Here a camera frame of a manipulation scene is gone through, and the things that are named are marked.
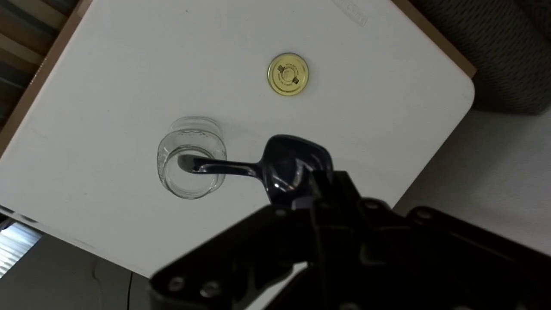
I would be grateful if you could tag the black plastic spoon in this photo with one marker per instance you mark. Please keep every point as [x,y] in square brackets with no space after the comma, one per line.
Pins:
[292,164]

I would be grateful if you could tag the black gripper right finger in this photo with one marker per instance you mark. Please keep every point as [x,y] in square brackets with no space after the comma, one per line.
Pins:
[492,269]

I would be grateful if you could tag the gold metal jar lid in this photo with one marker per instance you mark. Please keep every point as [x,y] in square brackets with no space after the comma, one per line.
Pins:
[287,73]

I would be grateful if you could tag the clear glass jar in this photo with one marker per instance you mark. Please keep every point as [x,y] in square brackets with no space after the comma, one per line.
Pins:
[170,183]

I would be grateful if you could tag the dark grey sofa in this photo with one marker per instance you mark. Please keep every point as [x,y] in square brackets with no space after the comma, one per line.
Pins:
[499,52]

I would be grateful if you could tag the white table board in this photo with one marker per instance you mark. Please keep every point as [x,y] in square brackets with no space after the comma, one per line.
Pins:
[56,46]

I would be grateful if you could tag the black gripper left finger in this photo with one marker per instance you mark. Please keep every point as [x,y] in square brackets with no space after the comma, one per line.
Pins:
[251,259]

